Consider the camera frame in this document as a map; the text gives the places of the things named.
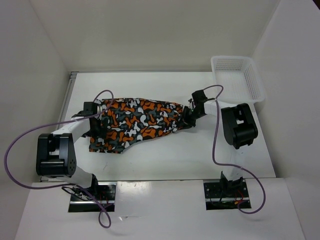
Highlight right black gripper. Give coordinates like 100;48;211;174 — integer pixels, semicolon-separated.
175;105;205;130

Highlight white plastic basket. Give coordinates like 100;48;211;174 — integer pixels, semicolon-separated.
210;55;265;104

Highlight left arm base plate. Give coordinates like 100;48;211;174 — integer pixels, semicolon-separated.
63;181;117;213

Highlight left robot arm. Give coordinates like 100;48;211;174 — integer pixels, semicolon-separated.
35;102;101;200

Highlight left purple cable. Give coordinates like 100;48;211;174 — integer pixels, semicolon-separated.
4;89;116;229

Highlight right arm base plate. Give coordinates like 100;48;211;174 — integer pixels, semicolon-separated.
203;180;252;211

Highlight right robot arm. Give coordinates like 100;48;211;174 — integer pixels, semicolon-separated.
182;90;258;197

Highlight orange camouflage shorts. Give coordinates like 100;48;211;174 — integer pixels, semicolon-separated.
89;97;192;154

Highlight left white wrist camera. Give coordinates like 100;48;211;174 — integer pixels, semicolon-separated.
94;102;106;114

